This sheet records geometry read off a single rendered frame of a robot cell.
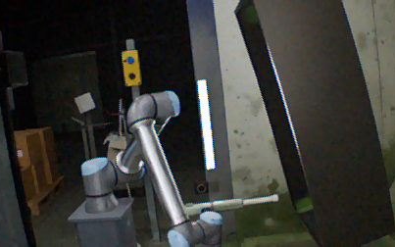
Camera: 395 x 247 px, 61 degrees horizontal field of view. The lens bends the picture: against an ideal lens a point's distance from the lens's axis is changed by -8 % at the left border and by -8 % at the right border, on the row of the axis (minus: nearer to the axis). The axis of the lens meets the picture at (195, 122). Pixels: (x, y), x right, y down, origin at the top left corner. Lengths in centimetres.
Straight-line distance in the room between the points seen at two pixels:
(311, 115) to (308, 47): 27
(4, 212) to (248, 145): 205
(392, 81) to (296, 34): 150
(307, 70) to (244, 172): 132
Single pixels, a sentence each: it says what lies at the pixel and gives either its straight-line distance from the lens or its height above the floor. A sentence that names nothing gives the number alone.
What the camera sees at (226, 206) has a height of 65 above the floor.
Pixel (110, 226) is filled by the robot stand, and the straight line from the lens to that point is 196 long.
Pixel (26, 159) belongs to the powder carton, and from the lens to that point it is 459.
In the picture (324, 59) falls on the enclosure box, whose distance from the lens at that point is 149.
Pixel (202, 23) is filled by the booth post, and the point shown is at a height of 167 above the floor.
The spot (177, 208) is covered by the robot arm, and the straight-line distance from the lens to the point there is 143.
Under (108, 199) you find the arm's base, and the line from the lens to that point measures 201.
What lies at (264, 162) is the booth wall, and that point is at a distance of 262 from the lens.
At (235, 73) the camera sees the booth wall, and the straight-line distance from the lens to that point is 252.
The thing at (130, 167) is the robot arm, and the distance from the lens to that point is 197.
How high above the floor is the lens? 129
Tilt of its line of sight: 7 degrees down
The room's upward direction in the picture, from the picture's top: 6 degrees counter-clockwise
